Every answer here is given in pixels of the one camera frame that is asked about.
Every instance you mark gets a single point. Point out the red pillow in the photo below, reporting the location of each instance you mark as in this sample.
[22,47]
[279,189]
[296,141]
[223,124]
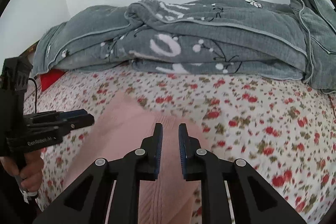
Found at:
[49,78]

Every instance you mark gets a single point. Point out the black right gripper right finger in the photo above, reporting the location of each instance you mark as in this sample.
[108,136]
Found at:
[232,192]

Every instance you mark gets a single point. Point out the floral bed sheet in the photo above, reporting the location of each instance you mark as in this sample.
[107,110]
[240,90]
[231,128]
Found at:
[284,129]

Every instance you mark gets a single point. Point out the person's left hand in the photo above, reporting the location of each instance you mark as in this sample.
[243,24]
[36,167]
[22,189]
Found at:
[31,174]

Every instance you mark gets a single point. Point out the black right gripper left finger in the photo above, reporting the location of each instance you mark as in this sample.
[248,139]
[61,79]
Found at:
[108,191]

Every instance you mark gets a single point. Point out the pink knit sweater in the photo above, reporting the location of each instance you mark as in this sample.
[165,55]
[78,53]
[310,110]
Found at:
[121,129]

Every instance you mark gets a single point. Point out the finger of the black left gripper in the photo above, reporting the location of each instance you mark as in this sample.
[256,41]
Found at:
[71,114]
[78,122]

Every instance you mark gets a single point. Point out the grey patterned quilt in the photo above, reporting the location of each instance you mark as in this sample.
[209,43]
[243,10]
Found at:
[251,37]

